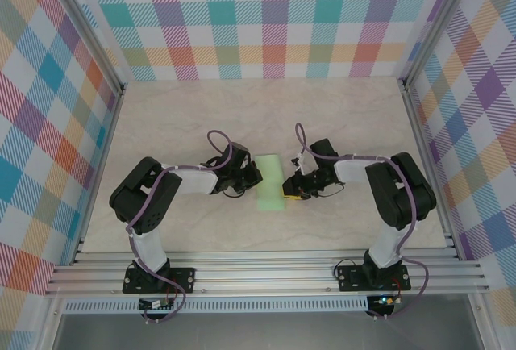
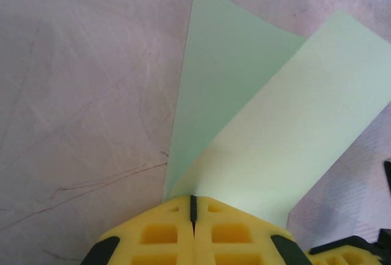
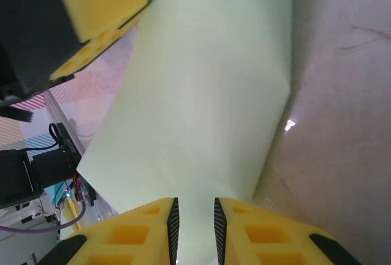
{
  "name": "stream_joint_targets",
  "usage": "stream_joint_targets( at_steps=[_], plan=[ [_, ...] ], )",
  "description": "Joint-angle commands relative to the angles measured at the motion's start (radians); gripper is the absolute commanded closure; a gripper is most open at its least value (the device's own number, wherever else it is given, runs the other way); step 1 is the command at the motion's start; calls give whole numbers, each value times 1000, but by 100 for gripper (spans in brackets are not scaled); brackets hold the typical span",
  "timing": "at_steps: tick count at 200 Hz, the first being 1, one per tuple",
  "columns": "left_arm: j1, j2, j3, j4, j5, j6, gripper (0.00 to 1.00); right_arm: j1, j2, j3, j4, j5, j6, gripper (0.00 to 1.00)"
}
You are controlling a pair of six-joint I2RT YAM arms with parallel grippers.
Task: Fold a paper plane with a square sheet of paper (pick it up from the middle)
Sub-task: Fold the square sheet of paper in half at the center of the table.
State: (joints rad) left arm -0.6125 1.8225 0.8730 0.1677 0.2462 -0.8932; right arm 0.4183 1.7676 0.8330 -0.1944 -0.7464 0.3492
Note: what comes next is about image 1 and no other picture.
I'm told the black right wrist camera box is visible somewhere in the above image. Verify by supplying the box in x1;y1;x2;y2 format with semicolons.
309;138;340;162

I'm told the perforated grey cable tray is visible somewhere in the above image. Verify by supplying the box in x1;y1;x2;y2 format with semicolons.
62;300;370;314

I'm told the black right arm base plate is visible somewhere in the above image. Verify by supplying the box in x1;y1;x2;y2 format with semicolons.
336;265;411;293

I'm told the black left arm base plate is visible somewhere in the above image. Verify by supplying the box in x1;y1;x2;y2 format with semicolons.
122;267;198;294

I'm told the aluminium side rail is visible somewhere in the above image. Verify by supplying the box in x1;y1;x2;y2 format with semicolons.
398;81;463;260
68;87;126;266

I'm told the aluminium mounting rail frame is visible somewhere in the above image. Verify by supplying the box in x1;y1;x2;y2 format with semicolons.
44;249;491;297

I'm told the thin red wire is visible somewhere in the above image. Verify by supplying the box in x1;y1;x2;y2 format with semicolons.
165;281;181;307
389;276;405;305

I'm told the light green cloth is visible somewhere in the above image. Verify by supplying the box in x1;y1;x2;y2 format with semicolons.
254;154;288;212

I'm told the small black circuit board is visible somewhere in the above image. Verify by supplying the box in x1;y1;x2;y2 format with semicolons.
139;299;174;311

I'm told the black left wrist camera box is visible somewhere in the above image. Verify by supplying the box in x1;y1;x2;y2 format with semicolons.
220;143;251;168

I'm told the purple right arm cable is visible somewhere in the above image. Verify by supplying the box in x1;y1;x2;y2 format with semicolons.
293;122;429;322

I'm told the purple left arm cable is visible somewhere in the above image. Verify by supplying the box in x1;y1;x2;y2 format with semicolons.
125;130;243;324

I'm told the circuit board with green light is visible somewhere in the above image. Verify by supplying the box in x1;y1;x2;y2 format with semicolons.
368;295;404;309

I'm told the aluminium corner post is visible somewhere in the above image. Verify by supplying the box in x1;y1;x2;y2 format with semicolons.
47;0;127;99
397;0;476;93

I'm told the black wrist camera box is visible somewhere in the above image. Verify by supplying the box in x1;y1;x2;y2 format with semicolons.
309;138;340;162
220;143;251;168

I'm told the grey metal panel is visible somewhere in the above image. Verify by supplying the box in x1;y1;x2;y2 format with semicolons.
52;312;485;350

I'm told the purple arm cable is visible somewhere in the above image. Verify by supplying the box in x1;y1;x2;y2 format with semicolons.
125;130;243;324
293;122;429;322

